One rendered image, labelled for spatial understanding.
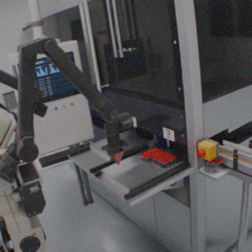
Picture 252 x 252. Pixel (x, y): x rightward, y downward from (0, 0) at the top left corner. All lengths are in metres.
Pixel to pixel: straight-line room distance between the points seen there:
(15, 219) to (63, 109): 0.99
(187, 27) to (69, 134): 1.24
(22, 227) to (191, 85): 1.00
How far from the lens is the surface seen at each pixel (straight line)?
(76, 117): 2.11
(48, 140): 2.10
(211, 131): 1.47
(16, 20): 6.64
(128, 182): 1.41
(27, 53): 0.98
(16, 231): 1.39
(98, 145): 1.85
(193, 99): 1.32
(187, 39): 1.27
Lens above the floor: 1.62
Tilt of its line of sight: 21 degrees down
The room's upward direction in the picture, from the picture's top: 8 degrees counter-clockwise
